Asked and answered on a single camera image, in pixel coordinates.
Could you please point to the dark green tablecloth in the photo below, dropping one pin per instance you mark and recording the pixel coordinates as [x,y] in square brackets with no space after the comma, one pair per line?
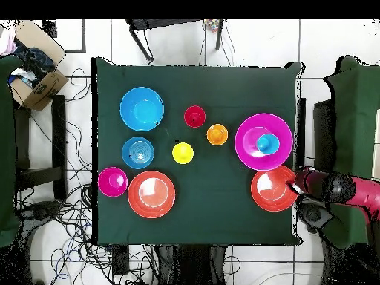
[207,193]

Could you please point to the dark blue cloth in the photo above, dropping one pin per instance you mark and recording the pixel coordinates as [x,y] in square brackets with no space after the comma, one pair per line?
[35,62]

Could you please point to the orange-red bowl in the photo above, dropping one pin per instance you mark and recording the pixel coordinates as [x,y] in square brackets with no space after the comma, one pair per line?
[270,196]
[151,194]

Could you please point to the colourful small objects pile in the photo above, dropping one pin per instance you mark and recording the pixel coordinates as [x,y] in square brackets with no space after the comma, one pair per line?
[212,25]

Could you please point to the black rectangular box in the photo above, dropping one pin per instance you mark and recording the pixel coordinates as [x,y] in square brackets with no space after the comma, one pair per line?
[120,261]

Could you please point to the large blue bowl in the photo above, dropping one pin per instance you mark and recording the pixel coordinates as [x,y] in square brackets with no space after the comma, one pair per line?
[142,109]

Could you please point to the yellow cup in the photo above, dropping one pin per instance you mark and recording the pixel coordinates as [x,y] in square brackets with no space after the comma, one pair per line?
[183,153]

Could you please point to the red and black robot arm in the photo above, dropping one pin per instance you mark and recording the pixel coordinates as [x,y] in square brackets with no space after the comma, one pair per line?
[341,187]

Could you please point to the large pink bowl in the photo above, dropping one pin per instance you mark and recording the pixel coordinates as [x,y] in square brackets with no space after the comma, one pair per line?
[252,124]

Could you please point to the blue cup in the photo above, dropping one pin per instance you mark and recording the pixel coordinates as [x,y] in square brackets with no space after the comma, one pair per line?
[268,144]

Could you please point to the small blue bowl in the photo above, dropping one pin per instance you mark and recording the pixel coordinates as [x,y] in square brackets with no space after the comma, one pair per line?
[138,153]

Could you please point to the cardboard box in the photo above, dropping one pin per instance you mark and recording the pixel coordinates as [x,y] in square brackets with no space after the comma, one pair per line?
[44,89]

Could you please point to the green cloth covered table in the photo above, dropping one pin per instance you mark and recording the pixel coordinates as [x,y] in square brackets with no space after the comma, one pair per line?
[356,104]
[7,148]

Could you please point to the black bench frame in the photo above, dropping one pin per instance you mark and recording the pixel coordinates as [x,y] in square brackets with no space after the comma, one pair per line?
[58,133]

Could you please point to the orange cup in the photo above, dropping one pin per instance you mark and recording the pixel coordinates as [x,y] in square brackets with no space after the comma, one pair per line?
[217,134]

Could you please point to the red cup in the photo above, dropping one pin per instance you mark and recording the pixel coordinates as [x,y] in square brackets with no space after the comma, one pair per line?
[194,116]

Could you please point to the black stool frame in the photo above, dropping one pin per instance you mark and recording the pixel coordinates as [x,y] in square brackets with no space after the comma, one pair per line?
[139,24]

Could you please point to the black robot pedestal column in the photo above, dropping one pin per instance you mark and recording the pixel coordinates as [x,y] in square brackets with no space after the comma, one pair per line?
[190,264]

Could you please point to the small magenta bowl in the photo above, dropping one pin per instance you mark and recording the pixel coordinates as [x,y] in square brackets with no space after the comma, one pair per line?
[112,181]

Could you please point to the black pedestal leg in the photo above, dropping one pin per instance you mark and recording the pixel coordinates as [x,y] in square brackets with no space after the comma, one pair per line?
[44,209]
[313,215]

